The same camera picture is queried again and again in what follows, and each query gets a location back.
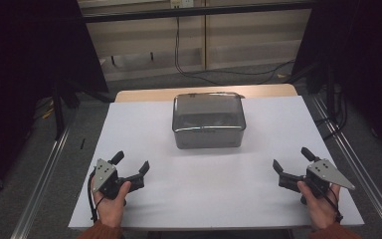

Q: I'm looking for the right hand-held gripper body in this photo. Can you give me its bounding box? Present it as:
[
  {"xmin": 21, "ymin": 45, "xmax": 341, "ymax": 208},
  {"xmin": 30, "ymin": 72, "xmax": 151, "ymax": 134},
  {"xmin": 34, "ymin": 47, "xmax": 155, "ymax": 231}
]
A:
[{"xmin": 278, "ymin": 158, "xmax": 356, "ymax": 200}]

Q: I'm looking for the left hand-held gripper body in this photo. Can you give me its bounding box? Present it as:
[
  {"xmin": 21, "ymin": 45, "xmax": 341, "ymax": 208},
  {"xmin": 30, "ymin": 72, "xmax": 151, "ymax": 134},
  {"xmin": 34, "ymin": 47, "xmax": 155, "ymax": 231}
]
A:
[{"xmin": 92, "ymin": 158, "xmax": 147, "ymax": 200}]

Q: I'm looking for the person's left hand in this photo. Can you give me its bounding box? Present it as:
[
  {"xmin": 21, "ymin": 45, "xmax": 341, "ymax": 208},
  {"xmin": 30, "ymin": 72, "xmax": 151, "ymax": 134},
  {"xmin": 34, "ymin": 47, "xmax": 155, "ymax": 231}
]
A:
[{"xmin": 92, "ymin": 180, "xmax": 132, "ymax": 229}]

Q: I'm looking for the person's right hand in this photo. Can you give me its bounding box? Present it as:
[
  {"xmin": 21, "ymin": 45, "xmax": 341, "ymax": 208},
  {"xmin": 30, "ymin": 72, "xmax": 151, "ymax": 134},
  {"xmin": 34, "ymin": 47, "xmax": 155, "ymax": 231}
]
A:
[{"xmin": 296, "ymin": 180, "xmax": 342, "ymax": 231}]

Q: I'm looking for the white board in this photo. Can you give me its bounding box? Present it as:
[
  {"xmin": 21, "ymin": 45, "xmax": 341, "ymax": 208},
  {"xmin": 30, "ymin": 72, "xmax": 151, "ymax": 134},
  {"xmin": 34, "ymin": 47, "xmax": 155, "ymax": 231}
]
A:
[{"xmin": 68, "ymin": 96, "xmax": 365, "ymax": 231}]

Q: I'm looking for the wooden table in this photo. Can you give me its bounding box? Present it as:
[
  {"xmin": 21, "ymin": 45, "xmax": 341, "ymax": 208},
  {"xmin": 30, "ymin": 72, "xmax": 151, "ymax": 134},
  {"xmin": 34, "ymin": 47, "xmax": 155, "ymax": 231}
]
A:
[{"xmin": 113, "ymin": 83, "xmax": 298, "ymax": 104}]

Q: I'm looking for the black metal stand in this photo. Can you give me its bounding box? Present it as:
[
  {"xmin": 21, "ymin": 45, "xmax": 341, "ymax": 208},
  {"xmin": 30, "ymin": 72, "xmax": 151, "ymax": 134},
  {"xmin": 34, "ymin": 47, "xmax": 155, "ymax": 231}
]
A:
[{"xmin": 51, "ymin": 78, "xmax": 82, "ymax": 141}]

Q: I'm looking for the black curtain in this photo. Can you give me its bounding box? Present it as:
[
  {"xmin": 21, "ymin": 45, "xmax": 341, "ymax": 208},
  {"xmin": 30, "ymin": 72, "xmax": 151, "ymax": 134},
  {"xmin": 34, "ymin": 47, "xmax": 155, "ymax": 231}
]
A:
[
  {"xmin": 291, "ymin": 0, "xmax": 382, "ymax": 162},
  {"xmin": 0, "ymin": 0, "xmax": 109, "ymax": 203}
]

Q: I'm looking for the black horizontal bar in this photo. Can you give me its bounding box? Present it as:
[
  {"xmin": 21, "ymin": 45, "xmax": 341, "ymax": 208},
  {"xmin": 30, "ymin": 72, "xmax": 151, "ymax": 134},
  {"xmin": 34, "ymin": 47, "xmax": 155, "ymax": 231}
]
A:
[{"xmin": 82, "ymin": 2, "xmax": 314, "ymax": 24}]

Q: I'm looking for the left hand-held gripper black cable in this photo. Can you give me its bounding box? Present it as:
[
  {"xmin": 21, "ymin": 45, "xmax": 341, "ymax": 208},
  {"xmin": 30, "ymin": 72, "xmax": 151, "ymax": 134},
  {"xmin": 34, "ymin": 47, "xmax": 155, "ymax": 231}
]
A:
[{"xmin": 87, "ymin": 168, "xmax": 105, "ymax": 223}]

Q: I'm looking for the hand-held gripper black cable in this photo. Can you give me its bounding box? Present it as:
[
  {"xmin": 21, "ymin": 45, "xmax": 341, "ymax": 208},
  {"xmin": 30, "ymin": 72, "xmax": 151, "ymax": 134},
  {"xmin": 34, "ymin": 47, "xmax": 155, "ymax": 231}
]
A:
[
  {"xmin": 311, "ymin": 183, "xmax": 344, "ymax": 224},
  {"xmin": 87, "ymin": 168, "xmax": 105, "ymax": 223}
]

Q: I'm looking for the right hand-held gripper black cable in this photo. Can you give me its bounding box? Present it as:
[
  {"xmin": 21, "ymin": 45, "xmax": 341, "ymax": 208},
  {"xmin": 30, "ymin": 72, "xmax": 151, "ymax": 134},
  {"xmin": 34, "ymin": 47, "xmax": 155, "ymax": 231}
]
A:
[{"xmin": 311, "ymin": 183, "xmax": 344, "ymax": 224}]

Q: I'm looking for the metal floor rail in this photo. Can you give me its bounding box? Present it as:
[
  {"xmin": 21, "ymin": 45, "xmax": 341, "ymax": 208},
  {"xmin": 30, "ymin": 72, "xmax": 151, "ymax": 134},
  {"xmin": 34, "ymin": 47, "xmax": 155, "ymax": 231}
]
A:
[
  {"xmin": 309, "ymin": 94, "xmax": 382, "ymax": 239},
  {"xmin": 9, "ymin": 109, "xmax": 78, "ymax": 239}
]

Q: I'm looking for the bundle of black floor cables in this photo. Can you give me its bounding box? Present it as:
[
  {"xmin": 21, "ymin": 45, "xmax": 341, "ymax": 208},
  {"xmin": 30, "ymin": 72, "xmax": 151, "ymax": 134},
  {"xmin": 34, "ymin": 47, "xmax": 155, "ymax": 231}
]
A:
[{"xmin": 313, "ymin": 83, "xmax": 350, "ymax": 141}]

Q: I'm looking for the yellow floor cable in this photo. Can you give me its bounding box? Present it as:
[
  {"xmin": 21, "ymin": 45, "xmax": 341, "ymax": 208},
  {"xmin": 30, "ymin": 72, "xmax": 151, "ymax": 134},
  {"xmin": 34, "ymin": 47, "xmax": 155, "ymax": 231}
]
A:
[{"xmin": 40, "ymin": 105, "xmax": 56, "ymax": 120}]

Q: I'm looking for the black wall cable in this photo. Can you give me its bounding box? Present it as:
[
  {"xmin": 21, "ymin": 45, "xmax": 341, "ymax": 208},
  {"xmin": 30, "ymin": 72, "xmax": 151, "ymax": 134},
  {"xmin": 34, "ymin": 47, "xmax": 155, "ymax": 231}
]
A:
[{"xmin": 173, "ymin": 16, "xmax": 296, "ymax": 86}]

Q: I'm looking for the white wall outlet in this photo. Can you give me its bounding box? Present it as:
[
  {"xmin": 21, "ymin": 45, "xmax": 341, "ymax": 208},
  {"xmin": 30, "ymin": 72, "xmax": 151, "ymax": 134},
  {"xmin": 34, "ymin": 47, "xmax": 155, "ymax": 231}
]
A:
[{"xmin": 170, "ymin": 0, "xmax": 195, "ymax": 10}]

